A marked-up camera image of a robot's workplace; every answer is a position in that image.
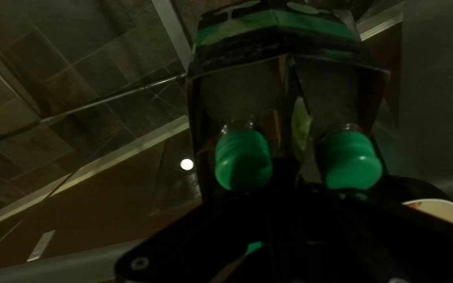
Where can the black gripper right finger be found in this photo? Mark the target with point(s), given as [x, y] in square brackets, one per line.
[383, 234]

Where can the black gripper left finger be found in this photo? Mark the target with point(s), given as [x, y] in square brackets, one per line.
[229, 237]

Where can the green capped bottle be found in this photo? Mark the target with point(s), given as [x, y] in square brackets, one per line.
[346, 157]
[243, 159]

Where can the black cardboard drink carrier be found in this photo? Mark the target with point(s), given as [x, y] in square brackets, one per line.
[287, 67]

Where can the white ceramic bowl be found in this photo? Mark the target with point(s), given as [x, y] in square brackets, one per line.
[439, 206]

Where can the glass desk with metal frame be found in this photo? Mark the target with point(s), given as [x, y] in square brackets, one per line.
[85, 82]

